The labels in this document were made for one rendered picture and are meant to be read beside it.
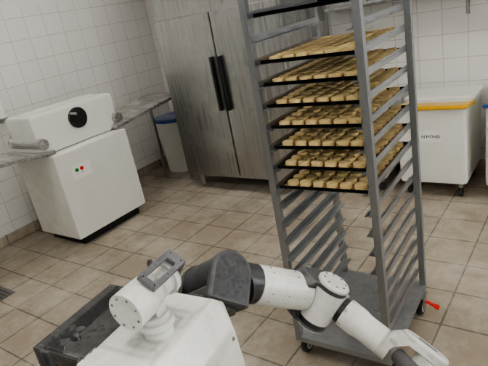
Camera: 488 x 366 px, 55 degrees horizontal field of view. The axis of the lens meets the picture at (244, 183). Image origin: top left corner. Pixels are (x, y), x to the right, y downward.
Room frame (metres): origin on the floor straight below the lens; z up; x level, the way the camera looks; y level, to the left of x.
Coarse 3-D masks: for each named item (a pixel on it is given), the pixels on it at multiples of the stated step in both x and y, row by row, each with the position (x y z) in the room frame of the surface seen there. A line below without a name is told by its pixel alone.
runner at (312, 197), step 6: (312, 192) 2.18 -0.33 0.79; (318, 192) 2.22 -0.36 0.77; (306, 198) 2.12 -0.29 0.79; (312, 198) 2.16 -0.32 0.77; (300, 204) 2.07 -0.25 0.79; (306, 204) 2.10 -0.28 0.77; (294, 210) 2.02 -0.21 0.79; (300, 210) 2.05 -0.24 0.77; (288, 216) 1.97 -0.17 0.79; (294, 216) 1.99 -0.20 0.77; (282, 222) 1.92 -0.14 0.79; (288, 222) 1.94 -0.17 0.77
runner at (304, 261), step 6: (336, 222) 2.36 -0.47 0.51; (342, 222) 2.37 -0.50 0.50; (330, 228) 2.30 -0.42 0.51; (336, 228) 2.31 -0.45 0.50; (324, 234) 2.23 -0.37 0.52; (330, 234) 2.26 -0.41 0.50; (318, 240) 2.17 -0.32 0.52; (324, 240) 2.20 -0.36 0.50; (312, 246) 2.12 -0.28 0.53; (318, 246) 2.15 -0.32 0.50; (312, 252) 2.11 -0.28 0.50; (306, 258) 2.05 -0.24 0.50; (312, 258) 2.05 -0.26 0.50; (300, 264) 2.00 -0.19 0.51; (306, 264) 2.00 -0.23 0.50
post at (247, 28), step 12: (240, 0) 1.93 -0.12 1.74; (240, 12) 1.93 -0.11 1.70; (252, 48) 1.92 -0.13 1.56; (252, 60) 1.92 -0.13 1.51; (252, 72) 1.93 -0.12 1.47; (252, 84) 1.94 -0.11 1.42; (264, 120) 1.92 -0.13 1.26; (264, 132) 1.92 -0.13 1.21; (264, 144) 1.93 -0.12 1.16; (264, 156) 1.94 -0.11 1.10; (276, 180) 1.93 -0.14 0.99; (276, 192) 1.92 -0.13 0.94; (276, 204) 1.93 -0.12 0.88; (276, 216) 1.93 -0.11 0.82; (288, 252) 1.93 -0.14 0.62; (288, 264) 1.92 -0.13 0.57; (300, 336) 1.92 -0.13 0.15
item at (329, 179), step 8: (400, 144) 2.14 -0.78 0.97; (392, 152) 2.05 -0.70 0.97; (384, 160) 1.96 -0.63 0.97; (392, 160) 1.99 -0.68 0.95; (384, 168) 1.91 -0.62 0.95; (296, 176) 1.97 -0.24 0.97; (304, 176) 2.00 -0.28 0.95; (312, 176) 1.93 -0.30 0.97; (320, 176) 1.92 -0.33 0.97; (328, 176) 1.90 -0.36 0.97; (336, 176) 1.88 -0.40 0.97; (344, 176) 1.89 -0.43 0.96; (352, 176) 1.84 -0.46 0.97; (360, 176) 1.86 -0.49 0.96; (288, 184) 1.93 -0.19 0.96; (296, 184) 1.91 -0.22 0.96; (304, 184) 1.88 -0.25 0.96; (312, 184) 1.89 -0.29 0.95; (320, 184) 1.84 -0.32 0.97; (328, 184) 1.81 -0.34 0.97; (336, 184) 1.80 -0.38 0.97; (344, 184) 1.78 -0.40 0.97; (352, 184) 1.81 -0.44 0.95; (360, 184) 1.74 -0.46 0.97
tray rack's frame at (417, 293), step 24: (408, 0) 2.14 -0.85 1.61; (408, 24) 2.15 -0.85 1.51; (408, 48) 2.15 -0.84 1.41; (408, 72) 2.15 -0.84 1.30; (336, 216) 2.42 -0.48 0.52; (360, 288) 2.22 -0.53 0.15; (408, 312) 1.95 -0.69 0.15; (312, 336) 1.91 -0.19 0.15; (336, 336) 1.87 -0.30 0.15; (384, 360) 1.67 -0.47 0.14
